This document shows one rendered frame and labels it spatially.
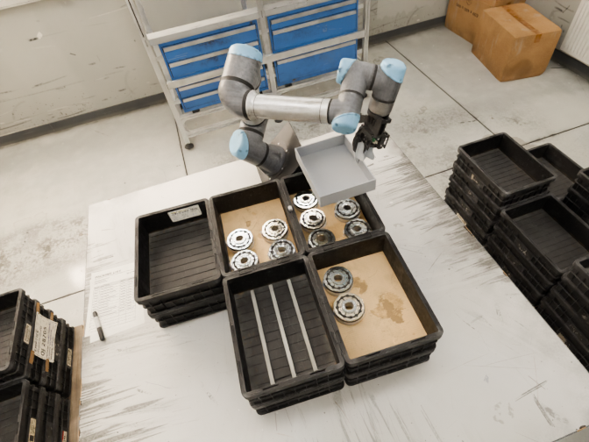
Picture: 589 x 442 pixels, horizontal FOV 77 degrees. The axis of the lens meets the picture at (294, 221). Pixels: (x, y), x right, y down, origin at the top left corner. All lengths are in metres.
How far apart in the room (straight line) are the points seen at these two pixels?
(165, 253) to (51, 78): 2.82
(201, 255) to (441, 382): 0.96
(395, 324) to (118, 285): 1.13
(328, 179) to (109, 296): 1.02
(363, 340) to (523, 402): 0.51
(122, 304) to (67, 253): 1.45
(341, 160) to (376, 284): 0.47
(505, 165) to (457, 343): 1.23
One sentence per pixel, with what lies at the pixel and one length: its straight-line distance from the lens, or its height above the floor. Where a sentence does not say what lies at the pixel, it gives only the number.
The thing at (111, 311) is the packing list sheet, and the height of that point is 0.70.
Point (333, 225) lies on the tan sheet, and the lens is 1.48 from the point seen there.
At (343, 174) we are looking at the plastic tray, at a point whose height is 1.06.
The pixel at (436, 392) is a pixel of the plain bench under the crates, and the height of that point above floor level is 0.70.
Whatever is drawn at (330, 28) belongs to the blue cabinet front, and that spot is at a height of 0.68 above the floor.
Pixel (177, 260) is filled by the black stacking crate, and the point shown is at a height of 0.83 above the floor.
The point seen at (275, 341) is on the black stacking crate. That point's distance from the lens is 1.27.
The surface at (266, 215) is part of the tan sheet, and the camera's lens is 1.55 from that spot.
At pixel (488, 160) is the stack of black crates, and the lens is 2.38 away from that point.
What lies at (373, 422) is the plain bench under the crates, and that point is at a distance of 1.32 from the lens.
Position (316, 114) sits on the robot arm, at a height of 1.34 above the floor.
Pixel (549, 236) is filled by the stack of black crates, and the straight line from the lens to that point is 2.26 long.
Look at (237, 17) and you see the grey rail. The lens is 3.00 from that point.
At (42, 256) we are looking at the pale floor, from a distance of 3.19.
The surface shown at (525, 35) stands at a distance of 3.92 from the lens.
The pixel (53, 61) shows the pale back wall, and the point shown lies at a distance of 4.07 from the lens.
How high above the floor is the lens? 1.99
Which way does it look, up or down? 50 degrees down
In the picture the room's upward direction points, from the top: 10 degrees counter-clockwise
